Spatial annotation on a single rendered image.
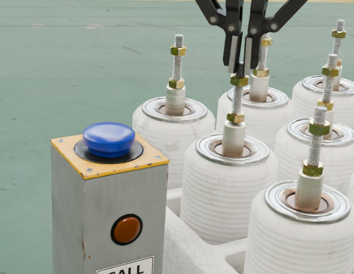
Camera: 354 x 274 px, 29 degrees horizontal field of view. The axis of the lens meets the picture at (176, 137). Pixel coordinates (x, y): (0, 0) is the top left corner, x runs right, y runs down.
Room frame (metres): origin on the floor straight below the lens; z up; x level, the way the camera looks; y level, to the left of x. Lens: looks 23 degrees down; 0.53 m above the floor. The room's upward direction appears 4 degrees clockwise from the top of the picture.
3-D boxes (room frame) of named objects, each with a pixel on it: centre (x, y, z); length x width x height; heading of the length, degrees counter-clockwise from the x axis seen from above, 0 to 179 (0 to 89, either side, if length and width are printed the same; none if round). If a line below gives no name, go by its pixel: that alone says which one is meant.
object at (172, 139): (0.73, 0.00, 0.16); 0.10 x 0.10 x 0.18
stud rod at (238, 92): (0.63, -0.06, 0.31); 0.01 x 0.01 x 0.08
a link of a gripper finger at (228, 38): (0.63, -0.04, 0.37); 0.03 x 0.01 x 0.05; 77
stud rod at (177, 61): (0.73, 0.00, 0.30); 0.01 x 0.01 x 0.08
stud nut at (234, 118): (0.63, -0.06, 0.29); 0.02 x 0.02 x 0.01; 81
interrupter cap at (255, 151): (0.63, -0.06, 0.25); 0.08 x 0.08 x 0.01
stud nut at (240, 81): (0.63, -0.06, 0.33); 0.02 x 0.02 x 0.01; 81
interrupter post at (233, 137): (0.63, -0.06, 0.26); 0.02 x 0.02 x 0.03
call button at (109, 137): (0.48, 0.05, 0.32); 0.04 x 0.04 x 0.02
